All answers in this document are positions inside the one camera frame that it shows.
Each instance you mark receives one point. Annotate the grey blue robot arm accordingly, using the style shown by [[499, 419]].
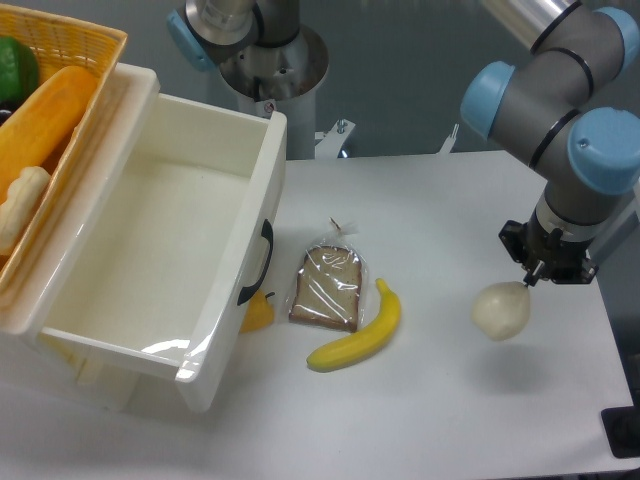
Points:
[[589, 159]]

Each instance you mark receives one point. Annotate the black device at table edge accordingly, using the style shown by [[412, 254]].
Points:
[[622, 430]]

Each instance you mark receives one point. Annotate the orange baguette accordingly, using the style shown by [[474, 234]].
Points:
[[47, 117]]

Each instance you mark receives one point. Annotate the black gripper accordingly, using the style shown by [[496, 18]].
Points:
[[545, 255]]

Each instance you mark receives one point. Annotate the yellow woven plastic basket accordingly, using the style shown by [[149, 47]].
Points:
[[71, 63]]

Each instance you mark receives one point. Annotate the white bracket right of table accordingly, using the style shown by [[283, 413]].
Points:
[[450, 141]]

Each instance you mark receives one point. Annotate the white upper drawer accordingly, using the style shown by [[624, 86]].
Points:
[[154, 289]]

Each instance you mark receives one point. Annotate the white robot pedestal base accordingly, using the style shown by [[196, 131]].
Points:
[[282, 79]]

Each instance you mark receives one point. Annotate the white drawer cabinet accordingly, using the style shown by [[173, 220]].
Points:
[[25, 359]]

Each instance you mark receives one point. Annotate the white table clamp bracket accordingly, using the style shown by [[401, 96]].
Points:
[[331, 144]]

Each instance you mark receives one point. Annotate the pale white pear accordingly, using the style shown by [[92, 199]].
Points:
[[502, 310]]

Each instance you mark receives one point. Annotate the small yellow bell pepper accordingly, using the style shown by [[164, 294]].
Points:
[[260, 312]]

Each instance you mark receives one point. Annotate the yellow banana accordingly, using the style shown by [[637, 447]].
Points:
[[364, 343]]

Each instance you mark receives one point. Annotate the black drawer handle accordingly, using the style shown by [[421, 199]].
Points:
[[247, 292]]

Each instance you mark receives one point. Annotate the dark purple fruit in basket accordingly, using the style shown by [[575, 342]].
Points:
[[5, 114]]

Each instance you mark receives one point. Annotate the green bell pepper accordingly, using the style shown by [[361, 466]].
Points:
[[20, 74]]

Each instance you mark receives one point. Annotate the bagged brown bread slice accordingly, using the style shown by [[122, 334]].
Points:
[[330, 281]]

